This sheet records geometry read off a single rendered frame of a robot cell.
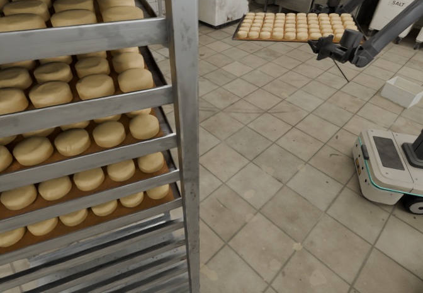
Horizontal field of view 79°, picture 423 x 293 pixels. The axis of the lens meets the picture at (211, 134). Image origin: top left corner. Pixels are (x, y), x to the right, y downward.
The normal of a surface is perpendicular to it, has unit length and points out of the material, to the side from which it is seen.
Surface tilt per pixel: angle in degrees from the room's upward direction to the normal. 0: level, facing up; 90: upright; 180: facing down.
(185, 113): 90
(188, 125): 90
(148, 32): 90
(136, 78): 0
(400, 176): 0
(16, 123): 90
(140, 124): 0
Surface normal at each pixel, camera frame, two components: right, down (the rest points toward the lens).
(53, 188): 0.03, -0.75
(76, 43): 0.37, 0.62
